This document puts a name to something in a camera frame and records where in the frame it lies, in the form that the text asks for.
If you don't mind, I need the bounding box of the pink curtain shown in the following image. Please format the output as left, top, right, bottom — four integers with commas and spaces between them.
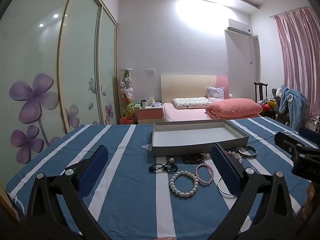
272, 6, 320, 128

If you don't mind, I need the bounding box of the small purple pillow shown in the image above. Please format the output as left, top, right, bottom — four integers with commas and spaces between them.
206, 87, 225, 102

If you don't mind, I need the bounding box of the yellow plush toy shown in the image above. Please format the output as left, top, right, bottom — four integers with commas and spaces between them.
124, 102, 136, 118

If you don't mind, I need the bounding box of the floral sliding door wardrobe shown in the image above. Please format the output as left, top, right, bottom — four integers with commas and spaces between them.
0, 0, 118, 200

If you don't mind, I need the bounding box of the pile of colourful toys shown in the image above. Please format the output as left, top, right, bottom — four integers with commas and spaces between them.
259, 99, 278, 112

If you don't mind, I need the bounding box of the pink pearl bracelet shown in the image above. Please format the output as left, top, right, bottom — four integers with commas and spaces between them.
195, 163, 215, 184

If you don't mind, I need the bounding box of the person's right hand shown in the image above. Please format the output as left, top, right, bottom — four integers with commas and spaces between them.
301, 181, 320, 228

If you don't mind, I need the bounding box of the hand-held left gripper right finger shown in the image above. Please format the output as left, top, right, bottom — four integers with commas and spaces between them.
207, 143, 298, 240

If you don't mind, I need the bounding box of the pink beige nightstand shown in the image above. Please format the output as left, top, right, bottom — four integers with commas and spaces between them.
135, 105, 163, 125

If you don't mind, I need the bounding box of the pink crystal bead bracelet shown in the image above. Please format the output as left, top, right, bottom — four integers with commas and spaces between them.
224, 149, 243, 164

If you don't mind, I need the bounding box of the beige pink headboard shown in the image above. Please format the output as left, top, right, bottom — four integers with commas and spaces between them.
160, 74, 228, 104

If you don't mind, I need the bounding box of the blue white striped cloth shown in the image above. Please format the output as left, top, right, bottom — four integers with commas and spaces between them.
5, 117, 320, 240

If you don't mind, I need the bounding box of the dark brown bead bracelet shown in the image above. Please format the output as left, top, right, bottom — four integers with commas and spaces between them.
182, 154, 205, 164

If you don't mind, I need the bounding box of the white pipe cover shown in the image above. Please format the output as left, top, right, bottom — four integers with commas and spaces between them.
249, 35, 258, 64

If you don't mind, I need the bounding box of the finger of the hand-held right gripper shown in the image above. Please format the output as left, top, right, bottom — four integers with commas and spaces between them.
299, 126, 320, 146
274, 131, 320, 156

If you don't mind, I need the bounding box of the white pearl bracelet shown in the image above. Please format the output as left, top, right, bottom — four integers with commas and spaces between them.
169, 171, 199, 197

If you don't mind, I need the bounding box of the tower of plush toys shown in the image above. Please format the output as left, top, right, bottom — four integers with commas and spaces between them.
119, 68, 135, 105

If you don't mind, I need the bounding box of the curtain rod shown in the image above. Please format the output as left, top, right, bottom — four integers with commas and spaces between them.
269, 5, 312, 18

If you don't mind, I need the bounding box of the wide silver bangle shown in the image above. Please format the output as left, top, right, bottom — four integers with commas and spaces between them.
237, 145, 257, 158

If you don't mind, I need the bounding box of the white wire rack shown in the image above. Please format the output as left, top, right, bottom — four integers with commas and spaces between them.
309, 114, 320, 132

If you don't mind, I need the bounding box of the dark wooden chair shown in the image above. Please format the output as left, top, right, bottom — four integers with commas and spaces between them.
254, 82, 269, 103

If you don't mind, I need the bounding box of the thin silver bangle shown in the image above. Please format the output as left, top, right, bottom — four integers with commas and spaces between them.
217, 176, 240, 198

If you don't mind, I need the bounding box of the white patterned pillow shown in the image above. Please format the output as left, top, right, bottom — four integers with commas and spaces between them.
173, 97, 212, 110

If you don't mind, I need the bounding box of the blue garment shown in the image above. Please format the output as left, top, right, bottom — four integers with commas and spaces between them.
279, 84, 309, 131

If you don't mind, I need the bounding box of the folded pink quilt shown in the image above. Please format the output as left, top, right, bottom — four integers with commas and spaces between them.
205, 98, 263, 119

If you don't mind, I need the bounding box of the bed with pink sheet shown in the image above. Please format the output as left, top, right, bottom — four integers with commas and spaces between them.
162, 102, 262, 123

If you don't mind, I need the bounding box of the grey shallow cardboard box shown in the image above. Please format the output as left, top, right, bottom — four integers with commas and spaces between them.
151, 119, 249, 157

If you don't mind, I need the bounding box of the white air conditioner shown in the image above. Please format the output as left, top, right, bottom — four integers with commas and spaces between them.
227, 18, 253, 37

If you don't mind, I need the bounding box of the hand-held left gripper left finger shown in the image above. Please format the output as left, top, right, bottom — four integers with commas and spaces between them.
26, 144, 118, 240

